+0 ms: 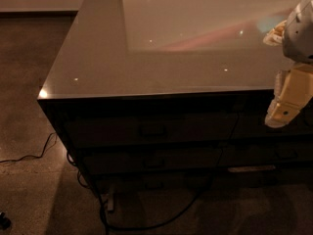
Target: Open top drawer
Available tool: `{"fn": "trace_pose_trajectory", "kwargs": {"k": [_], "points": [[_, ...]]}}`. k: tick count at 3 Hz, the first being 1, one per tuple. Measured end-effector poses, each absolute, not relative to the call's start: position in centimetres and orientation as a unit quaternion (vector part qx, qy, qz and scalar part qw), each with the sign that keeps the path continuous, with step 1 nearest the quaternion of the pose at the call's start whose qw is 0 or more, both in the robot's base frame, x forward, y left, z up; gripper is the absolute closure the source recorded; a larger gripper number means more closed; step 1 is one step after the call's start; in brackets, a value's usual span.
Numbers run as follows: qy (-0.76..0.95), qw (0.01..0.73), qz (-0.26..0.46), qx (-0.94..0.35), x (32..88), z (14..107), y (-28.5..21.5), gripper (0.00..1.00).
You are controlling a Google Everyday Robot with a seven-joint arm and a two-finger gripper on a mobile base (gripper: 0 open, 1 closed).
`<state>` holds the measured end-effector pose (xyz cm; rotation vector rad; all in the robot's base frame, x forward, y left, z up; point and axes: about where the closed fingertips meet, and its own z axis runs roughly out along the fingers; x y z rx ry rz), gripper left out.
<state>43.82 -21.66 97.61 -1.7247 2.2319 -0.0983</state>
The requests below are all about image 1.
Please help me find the thick black power cable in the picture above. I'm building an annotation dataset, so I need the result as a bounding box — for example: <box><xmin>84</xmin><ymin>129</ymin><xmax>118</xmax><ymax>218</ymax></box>
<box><xmin>67</xmin><ymin>152</ymin><xmax>216</xmax><ymax>235</ymax></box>

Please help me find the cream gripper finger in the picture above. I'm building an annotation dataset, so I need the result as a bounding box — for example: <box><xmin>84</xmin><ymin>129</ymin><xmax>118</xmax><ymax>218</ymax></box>
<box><xmin>265</xmin><ymin>64</ymin><xmax>313</xmax><ymax>128</ymax></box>
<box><xmin>263</xmin><ymin>21</ymin><xmax>287</xmax><ymax>46</ymax></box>

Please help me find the grey power strip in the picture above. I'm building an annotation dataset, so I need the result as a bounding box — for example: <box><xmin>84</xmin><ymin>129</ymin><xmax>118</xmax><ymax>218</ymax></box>
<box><xmin>106</xmin><ymin>188</ymin><xmax>114</xmax><ymax>212</ymax></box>

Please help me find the small black floor object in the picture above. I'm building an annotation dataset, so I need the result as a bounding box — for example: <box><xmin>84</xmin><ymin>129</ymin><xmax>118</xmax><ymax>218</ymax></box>
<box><xmin>0</xmin><ymin>212</ymin><xmax>11</xmax><ymax>230</ymax></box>

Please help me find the drawer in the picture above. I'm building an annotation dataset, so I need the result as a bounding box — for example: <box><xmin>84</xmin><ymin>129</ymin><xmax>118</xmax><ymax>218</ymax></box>
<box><xmin>231</xmin><ymin>110</ymin><xmax>313</xmax><ymax>139</ymax></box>
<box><xmin>96</xmin><ymin>170</ymin><xmax>211</xmax><ymax>193</ymax></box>
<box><xmin>83</xmin><ymin>147</ymin><xmax>222</xmax><ymax>175</ymax></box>
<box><xmin>218</xmin><ymin>141</ymin><xmax>313</xmax><ymax>166</ymax></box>
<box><xmin>65</xmin><ymin>113</ymin><xmax>238</xmax><ymax>149</ymax></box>

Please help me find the dark glossy drawer cabinet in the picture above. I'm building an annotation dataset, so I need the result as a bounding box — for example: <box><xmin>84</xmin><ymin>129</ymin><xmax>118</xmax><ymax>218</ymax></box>
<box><xmin>38</xmin><ymin>0</ymin><xmax>312</xmax><ymax>192</ymax></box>

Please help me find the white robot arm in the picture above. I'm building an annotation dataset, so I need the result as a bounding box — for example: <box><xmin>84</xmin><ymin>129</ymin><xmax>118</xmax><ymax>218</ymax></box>
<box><xmin>263</xmin><ymin>0</ymin><xmax>313</xmax><ymax>128</ymax></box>

